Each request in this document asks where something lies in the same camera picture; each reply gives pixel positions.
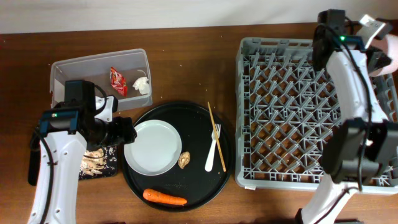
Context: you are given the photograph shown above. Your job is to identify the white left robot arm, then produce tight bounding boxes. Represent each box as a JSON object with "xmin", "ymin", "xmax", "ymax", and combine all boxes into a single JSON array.
[{"xmin": 29, "ymin": 108, "xmax": 137, "ymax": 223}]

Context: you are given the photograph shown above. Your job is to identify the red snack wrapper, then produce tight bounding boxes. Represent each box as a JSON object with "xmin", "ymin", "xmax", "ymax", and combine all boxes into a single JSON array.
[{"xmin": 109, "ymin": 67, "xmax": 128, "ymax": 96}]

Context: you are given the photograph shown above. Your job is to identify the white tissue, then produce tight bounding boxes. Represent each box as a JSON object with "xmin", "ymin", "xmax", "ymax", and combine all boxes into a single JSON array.
[{"xmin": 132, "ymin": 77, "xmax": 150, "ymax": 95}]

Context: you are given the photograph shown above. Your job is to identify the clear plastic bin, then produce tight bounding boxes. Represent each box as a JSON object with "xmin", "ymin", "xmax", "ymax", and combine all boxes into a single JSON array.
[{"xmin": 50, "ymin": 49, "xmax": 152, "ymax": 111}]

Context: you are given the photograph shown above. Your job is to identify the pink bowl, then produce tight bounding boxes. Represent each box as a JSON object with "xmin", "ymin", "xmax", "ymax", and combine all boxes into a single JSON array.
[{"xmin": 369, "ymin": 34, "xmax": 398, "ymax": 77}]

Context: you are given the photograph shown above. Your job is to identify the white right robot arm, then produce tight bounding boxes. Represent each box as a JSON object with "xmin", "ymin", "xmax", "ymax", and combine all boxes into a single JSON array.
[{"xmin": 295, "ymin": 9, "xmax": 397, "ymax": 223}]

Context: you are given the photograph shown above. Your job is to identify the black rectangular tray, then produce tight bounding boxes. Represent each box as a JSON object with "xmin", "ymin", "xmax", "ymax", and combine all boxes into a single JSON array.
[{"xmin": 27, "ymin": 142, "xmax": 118, "ymax": 186}]

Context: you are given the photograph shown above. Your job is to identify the brown ginger piece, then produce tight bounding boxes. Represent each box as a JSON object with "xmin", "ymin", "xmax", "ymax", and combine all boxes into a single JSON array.
[{"xmin": 178, "ymin": 151, "xmax": 190, "ymax": 169}]

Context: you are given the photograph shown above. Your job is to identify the wooden chopstick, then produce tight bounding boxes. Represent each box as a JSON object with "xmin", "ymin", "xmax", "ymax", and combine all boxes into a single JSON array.
[{"xmin": 207, "ymin": 101, "xmax": 226, "ymax": 172}]

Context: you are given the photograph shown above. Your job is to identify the grey dishwasher rack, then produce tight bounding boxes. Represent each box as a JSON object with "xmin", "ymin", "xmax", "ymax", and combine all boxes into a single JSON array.
[{"xmin": 235, "ymin": 37, "xmax": 397, "ymax": 191}]

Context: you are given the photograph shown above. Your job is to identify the round black tray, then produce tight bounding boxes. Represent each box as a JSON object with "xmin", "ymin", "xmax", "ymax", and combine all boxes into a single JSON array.
[{"xmin": 122, "ymin": 101, "xmax": 234, "ymax": 212}]

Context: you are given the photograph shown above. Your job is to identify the rice and food scraps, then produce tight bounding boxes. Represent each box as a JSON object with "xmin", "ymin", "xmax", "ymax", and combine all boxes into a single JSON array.
[{"xmin": 79, "ymin": 147, "xmax": 118, "ymax": 180}]

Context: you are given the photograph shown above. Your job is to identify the white plate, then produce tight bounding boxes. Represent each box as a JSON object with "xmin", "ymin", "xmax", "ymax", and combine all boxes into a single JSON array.
[{"xmin": 124, "ymin": 119, "xmax": 182, "ymax": 176}]

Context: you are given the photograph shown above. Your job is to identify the white plastic fork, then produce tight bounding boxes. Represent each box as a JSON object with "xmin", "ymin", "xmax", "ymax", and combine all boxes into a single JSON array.
[{"xmin": 205, "ymin": 124, "xmax": 221, "ymax": 172}]

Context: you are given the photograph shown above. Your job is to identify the orange carrot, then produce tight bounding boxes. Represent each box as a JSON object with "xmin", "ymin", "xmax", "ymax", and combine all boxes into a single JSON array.
[{"xmin": 142, "ymin": 189, "xmax": 187, "ymax": 205}]

